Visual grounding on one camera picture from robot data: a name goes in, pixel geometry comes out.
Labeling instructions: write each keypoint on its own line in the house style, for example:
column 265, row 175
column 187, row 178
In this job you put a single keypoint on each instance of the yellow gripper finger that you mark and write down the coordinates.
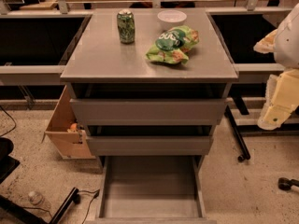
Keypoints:
column 266, row 45
column 281, row 99

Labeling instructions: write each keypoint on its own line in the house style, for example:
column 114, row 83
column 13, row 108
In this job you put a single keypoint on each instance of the green soda can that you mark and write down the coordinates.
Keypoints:
column 126, row 26

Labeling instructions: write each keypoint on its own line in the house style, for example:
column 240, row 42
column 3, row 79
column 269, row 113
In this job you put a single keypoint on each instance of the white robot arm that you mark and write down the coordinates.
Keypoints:
column 286, row 48

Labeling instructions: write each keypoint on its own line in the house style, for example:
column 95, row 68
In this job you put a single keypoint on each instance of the grey drawer cabinet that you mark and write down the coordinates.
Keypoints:
column 162, row 95

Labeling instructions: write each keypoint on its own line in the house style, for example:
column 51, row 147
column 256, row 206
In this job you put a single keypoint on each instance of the grey bottom drawer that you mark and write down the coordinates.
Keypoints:
column 150, row 190

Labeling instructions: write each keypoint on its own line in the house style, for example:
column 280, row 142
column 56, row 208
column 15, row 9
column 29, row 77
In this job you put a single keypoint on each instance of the grey drawer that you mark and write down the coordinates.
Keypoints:
column 150, row 190
column 148, row 111
column 149, row 145

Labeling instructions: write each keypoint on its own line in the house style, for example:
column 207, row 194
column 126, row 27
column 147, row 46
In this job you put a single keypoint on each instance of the grey middle drawer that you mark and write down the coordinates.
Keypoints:
column 149, row 145

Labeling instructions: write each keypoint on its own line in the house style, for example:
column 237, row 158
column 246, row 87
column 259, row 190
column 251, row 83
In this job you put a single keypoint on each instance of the grey top drawer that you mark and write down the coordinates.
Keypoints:
column 148, row 111

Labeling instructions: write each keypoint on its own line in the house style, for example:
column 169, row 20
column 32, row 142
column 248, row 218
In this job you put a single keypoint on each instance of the black table leg with caster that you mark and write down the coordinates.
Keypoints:
column 244, row 156

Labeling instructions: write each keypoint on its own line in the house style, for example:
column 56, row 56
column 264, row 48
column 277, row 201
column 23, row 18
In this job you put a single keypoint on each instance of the black caster wheel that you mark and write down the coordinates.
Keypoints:
column 286, row 184

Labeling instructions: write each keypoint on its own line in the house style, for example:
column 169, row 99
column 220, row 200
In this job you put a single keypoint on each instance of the green chip bag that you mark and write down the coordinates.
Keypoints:
column 173, row 45

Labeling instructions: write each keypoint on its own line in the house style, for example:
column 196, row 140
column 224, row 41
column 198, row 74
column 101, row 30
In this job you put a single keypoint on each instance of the white bowl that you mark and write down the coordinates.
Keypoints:
column 171, row 18

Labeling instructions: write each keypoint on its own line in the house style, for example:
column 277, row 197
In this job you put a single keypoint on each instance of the orange fruit in box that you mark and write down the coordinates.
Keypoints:
column 73, row 127

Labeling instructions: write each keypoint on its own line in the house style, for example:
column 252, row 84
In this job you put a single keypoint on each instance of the cardboard box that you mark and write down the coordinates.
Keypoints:
column 70, row 145

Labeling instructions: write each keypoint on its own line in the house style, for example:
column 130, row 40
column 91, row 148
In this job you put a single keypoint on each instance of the black stand leg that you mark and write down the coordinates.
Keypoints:
column 23, row 213

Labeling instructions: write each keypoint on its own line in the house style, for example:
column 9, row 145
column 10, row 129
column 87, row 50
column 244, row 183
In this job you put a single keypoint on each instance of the clear plastic bottle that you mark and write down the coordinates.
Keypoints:
column 38, row 200

